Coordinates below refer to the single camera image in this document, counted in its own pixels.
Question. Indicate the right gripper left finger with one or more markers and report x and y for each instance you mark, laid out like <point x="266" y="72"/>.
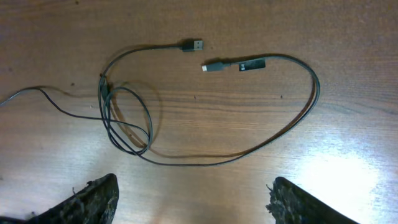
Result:
<point x="96" y="203"/>

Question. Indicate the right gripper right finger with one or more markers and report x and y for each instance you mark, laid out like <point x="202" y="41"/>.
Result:
<point x="291" y="204"/>

